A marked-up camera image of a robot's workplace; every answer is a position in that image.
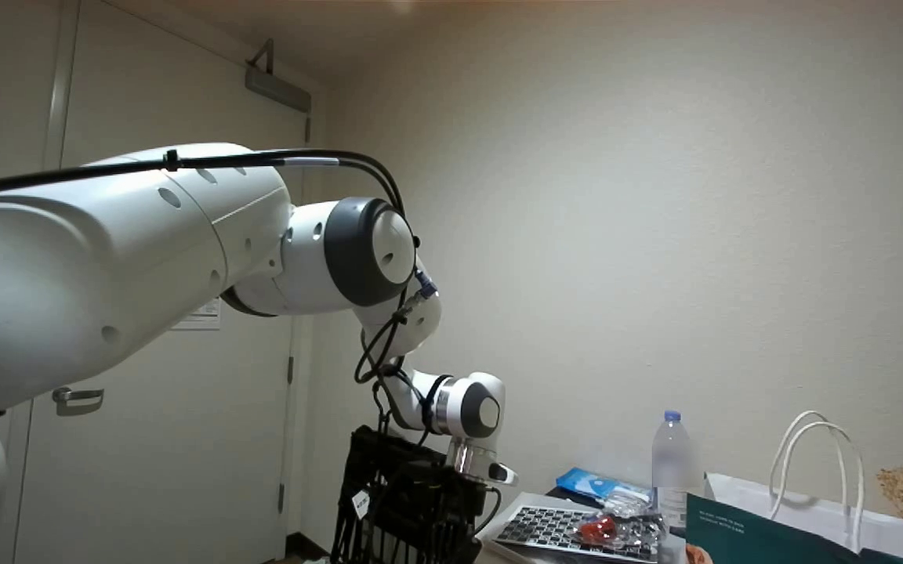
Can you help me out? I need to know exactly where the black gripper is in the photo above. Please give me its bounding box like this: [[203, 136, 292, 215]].
[[445, 469, 494, 536]]

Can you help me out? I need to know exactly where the black white checkerboard board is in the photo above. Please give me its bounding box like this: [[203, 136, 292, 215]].
[[494, 497, 665, 564]]

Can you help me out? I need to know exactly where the blue snack packet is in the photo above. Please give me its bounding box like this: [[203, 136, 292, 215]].
[[554, 466, 652, 509]]

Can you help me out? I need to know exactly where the small red object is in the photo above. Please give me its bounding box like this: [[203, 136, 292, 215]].
[[574, 514, 624, 548]]

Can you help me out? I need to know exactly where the clear plastic water bottle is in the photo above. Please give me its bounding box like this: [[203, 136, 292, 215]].
[[649, 407, 695, 536]]

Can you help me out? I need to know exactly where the white door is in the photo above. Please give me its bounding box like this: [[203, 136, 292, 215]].
[[8, 0, 318, 564]]

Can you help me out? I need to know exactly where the teal doughnut print gift bag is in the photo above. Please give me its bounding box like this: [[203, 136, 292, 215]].
[[682, 407, 903, 564]]

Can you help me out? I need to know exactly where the grey door closer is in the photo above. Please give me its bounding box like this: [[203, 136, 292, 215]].
[[241, 37, 318, 116]]

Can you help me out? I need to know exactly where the silver door handle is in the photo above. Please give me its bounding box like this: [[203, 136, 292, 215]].
[[51, 385, 107, 418]]

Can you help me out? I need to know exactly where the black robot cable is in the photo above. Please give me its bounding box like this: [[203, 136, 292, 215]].
[[0, 148, 425, 425]]

